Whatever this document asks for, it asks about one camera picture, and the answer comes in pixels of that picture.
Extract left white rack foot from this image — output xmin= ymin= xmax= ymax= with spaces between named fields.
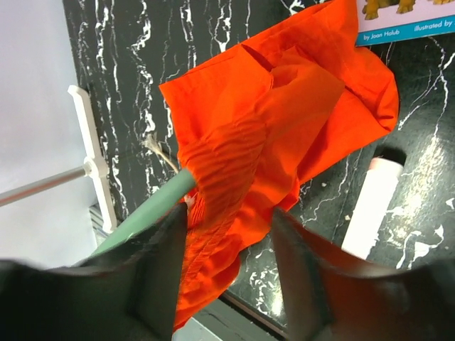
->
xmin=68 ymin=85 xmax=117 ymax=233

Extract white rack foot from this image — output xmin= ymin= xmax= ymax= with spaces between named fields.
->
xmin=68 ymin=85 xmax=117 ymax=233
xmin=341 ymin=157 xmax=403 ymax=259

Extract children's picture book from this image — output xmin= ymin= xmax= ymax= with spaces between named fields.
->
xmin=356 ymin=0 xmax=455 ymax=46

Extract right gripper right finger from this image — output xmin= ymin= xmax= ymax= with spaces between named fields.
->
xmin=271 ymin=209 xmax=454 ymax=340

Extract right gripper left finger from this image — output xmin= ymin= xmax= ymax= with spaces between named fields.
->
xmin=1 ymin=204 xmax=187 ymax=340

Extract green plastic hanger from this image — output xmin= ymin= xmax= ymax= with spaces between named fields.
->
xmin=87 ymin=168 xmax=196 ymax=260

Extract orange shorts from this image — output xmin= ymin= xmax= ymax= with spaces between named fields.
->
xmin=160 ymin=0 xmax=399 ymax=328

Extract right white rack foot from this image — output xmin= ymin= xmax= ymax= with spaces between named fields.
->
xmin=341 ymin=157 xmax=403 ymax=259

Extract left rack upright pole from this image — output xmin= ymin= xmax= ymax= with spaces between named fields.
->
xmin=1 ymin=166 xmax=86 ymax=206

